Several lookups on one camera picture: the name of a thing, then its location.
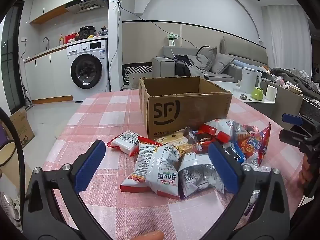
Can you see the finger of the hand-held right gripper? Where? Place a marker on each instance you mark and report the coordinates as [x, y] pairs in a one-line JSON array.
[[291, 119], [295, 138]]

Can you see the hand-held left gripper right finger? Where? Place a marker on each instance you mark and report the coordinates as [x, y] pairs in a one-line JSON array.
[[222, 167]]

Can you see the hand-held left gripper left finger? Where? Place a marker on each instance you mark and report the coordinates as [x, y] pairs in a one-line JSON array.
[[91, 165]]

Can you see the blue cookie packet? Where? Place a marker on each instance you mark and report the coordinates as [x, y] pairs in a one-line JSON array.
[[235, 155]]

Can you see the red chocolate pie packet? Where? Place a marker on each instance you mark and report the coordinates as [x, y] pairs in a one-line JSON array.
[[203, 138]]

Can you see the red orange snack packet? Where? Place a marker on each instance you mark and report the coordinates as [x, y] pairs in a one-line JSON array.
[[256, 142]]

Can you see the small white red snack packet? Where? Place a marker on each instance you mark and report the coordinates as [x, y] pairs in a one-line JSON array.
[[123, 142]]

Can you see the beige bread packet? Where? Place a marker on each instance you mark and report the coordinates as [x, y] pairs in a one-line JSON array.
[[172, 140]]

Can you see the large white red noodle packet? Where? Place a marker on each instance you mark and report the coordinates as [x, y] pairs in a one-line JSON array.
[[155, 167]]

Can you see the brown cardboard box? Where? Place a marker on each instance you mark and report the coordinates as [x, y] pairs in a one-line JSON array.
[[190, 110]]

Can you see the person's right hand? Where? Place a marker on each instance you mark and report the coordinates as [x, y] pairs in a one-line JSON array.
[[303, 172]]

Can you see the person's left hand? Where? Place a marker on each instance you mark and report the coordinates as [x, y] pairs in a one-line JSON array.
[[150, 235]]

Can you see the white paper roll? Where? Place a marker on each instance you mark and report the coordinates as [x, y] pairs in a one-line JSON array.
[[271, 93]]

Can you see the pile of clothes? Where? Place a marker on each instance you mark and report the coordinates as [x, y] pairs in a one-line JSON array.
[[292, 77]]

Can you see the green cup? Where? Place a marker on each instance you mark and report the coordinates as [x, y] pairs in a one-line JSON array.
[[257, 93]]

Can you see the pink checked tablecloth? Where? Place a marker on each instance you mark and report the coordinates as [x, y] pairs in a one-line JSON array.
[[100, 115]]

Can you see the metal tea strainer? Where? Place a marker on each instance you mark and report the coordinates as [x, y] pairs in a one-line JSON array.
[[243, 96]]

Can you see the white electric kettle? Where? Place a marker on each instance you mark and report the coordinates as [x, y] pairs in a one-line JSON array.
[[250, 80]]

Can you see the marble coffee table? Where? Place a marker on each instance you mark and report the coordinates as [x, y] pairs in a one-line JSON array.
[[230, 86]]

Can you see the light blue pillow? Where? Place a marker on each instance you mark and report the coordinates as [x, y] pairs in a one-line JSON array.
[[242, 63]]

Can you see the white washing machine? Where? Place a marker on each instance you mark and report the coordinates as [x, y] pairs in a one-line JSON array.
[[97, 87]]

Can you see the printed cardboard box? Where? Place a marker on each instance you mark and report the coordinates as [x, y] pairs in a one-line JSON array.
[[22, 127]]

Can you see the round beige stool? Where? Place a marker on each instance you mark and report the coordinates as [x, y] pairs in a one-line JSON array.
[[8, 160]]

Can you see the white curtain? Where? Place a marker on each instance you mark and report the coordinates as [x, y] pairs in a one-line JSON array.
[[285, 35]]

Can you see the grey cushion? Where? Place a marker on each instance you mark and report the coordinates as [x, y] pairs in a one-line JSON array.
[[222, 63], [207, 57]]

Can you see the stick vacuum cleaner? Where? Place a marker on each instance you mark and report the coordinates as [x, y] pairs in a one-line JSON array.
[[27, 100]]

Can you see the white kitchen counter cabinet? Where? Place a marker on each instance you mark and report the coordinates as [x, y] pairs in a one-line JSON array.
[[50, 77]]

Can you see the dark grey jacket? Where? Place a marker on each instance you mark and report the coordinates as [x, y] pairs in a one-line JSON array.
[[185, 66]]

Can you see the grey sofa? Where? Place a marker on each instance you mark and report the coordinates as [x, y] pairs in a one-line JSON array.
[[162, 70]]

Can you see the red container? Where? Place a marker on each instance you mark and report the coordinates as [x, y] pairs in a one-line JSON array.
[[71, 38]]

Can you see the yellow bottle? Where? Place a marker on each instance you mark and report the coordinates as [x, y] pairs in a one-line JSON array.
[[61, 40]]

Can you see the kitchen faucet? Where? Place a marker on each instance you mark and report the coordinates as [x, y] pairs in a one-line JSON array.
[[47, 42]]

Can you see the dark glass door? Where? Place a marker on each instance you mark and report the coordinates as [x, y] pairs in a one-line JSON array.
[[10, 62]]

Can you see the black pressure cooker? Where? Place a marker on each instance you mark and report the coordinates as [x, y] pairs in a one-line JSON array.
[[87, 32]]

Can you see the black bag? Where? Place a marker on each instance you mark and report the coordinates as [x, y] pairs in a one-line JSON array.
[[102, 32]]

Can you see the range hood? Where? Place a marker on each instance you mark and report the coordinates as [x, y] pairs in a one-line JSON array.
[[87, 3]]

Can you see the wall socket with charger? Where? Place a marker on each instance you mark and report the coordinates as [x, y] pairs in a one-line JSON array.
[[172, 38]]

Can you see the white wall cabinet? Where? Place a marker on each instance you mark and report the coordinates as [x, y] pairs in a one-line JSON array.
[[47, 2]]

